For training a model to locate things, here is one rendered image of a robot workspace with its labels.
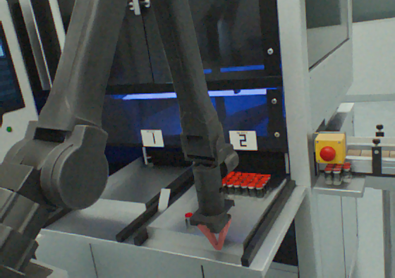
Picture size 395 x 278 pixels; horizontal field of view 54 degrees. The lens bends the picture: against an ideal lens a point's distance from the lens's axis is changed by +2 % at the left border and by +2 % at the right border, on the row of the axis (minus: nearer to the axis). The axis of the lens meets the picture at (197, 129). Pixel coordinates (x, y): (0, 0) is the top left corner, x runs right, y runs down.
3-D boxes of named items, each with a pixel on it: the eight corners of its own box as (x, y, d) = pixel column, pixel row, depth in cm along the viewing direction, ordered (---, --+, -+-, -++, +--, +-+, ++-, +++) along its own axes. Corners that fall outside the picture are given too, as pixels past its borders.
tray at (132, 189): (142, 164, 151) (140, 156, 150) (200, 168, 139) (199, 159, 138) (80, 205, 123) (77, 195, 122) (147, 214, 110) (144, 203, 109)
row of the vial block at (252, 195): (209, 192, 118) (207, 178, 117) (265, 198, 109) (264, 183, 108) (206, 195, 116) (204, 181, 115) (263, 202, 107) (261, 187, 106)
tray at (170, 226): (208, 182, 126) (207, 172, 125) (286, 190, 113) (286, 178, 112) (148, 238, 98) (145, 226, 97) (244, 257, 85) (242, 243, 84)
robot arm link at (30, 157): (-23, 197, 43) (8, 205, 41) (29, 122, 48) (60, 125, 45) (34, 229, 50) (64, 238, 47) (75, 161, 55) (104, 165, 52)
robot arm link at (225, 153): (179, 135, 80) (216, 139, 75) (206, 118, 89) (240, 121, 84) (185, 187, 83) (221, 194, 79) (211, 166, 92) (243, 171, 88)
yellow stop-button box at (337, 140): (320, 154, 115) (319, 130, 113) (347, 155, 112) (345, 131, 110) (315, 164, 109) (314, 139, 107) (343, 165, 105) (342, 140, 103)
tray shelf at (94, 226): (132, 168, 154) (132, 164, 154) (312, 181, 121) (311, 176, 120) (33, 233, 114) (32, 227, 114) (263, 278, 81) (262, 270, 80)
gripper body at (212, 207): (235, 207, 87) (232, 177, 85) (216, 231, 78) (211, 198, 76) (210, 204, 90) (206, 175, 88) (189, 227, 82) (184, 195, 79)
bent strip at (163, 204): (165, 206, 114) (161, 188, 112) (173, 207, 112) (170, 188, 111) (136, 231, 102) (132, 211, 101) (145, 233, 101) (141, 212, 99)
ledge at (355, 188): (322, 174, 125) (321, 168, 124) (367, 177, 118) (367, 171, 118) (313, 193, 113) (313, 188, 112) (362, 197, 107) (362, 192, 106)
